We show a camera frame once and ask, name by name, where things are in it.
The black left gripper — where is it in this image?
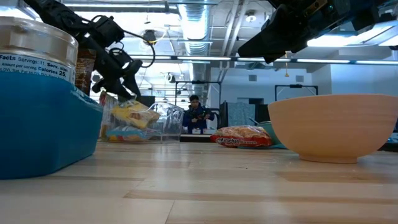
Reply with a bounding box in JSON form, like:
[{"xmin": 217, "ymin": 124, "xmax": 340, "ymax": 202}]
[{"xmin": 82, "ymin": 34, "xmax": 142, "ymax": 100}]

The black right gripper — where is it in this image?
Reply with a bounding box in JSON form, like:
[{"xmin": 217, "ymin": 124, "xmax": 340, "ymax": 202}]
[{"xmin": 238, "ymin": 0, "xmax": 355, "ymax": 64}]

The yellow chicken ramen packet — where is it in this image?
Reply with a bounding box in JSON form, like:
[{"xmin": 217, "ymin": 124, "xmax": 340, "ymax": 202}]
[{"xmin": 110, "ymin": 99, "xmax": 161, "ymax": 131}]

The small teal plastic bin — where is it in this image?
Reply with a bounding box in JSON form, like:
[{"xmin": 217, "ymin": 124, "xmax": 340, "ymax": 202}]
[{"xmin": 256, "ymin": 120, "xmax": 289, "ymax": 149}]

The red ramen noodle packet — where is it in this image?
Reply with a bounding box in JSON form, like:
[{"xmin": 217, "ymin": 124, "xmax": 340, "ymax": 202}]
[{"xmin": 210, "ymin": 125, "xmax": 274, "ymax": 148}]

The orange bowl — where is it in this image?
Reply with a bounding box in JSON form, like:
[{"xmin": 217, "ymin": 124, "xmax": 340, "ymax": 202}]
[{"xmin": 267, "ymin": 94, "xmax": 398, "ymax": 165}]

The clear plastic container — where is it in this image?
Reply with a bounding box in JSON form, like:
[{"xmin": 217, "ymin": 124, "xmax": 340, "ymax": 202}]
[{"xmin": 99, "ymin": 101, "xmax": 185, "ymax": 144}]

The grey blue partition panel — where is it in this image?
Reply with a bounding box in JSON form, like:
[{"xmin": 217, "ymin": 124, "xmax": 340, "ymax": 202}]
[{"xmin": 228, "ymin": 98, "xmax": 258, "ymax": 128}]

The person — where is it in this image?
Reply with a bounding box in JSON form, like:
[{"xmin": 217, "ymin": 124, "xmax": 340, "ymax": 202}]
[{"xmin": 182, "ymin": 95, "xmax": 216, "ymax": 135}]

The black standing monitor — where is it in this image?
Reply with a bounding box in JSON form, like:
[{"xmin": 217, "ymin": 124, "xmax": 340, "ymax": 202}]
[{"xmin": 219, "ymin": 101, "xmax": 229, "ymax": 128}]

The dark teal plastic tray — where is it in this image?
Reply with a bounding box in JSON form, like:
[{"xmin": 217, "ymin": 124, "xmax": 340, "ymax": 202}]
[{"xmin": 0, "ymin": 70, "xmax": 104, "ymax": 180}]

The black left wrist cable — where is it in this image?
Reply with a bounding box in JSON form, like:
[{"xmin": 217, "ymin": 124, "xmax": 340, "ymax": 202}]
[{"xmin": 110, "ymin": 29, "xmax": 156, "ymax": 68}]

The black metal rack frame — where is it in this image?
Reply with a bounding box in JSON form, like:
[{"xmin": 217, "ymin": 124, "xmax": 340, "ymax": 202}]
[{"xmin": 274, "ymin": 83, "xmax": 319, "ymax": 101}]

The black hanging cable reel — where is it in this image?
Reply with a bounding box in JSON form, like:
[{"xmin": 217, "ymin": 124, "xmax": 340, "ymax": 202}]
[{"xmin": 142, "ymin": 29, "xmax": 159, "ymax": 44}]

